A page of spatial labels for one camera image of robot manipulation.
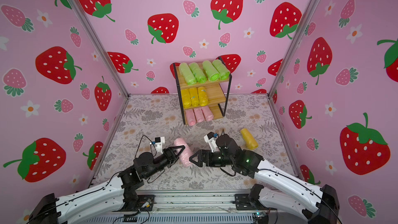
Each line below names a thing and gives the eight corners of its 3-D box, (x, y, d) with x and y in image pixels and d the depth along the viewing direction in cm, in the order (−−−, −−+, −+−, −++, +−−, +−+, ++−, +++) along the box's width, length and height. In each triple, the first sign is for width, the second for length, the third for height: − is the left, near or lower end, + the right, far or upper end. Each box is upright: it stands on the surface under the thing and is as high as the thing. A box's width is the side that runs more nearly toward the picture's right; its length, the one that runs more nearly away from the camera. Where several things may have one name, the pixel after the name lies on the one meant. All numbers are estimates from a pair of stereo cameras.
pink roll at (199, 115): (197, 123, 106) (197, 119, 102) (193, 112, 112) (193, 108, 109) (205, 121, 107) (204, 117, 103) (200, 110, 113) (200, 106, 110)
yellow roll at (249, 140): (248, 150, 94) (249, 148, 91) (239, 131, 102) (240, 129, 99) (257, 148, 95) (259, 145, 92) (247, 129, 103) (249, 126, 101)
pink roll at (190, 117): (189, 126, 104) (188, 121, 99) (186, 115, 110) (185, 110, 105) (196, 124, 105) (196, 119, 100) (193, 113, 111) (192, 108, 106)
